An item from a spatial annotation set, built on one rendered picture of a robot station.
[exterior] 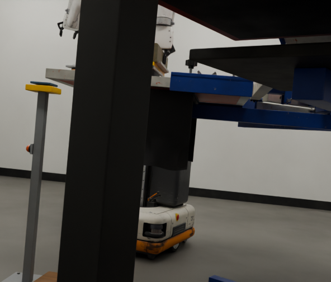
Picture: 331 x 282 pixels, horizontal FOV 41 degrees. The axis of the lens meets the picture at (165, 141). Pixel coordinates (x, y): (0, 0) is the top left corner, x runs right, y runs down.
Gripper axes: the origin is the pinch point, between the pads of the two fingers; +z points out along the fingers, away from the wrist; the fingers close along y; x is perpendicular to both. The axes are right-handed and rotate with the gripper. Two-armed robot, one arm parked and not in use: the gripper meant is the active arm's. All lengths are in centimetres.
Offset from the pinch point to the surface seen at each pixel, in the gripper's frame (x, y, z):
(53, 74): 29.7, 36.0, 12.4
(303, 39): 47, -52, -3
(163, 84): 29.7, -6.6, 13.1
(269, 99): -36, -53, 10
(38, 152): -9, 56, 46
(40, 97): -9, 57, 20
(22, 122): -380, 236, 38
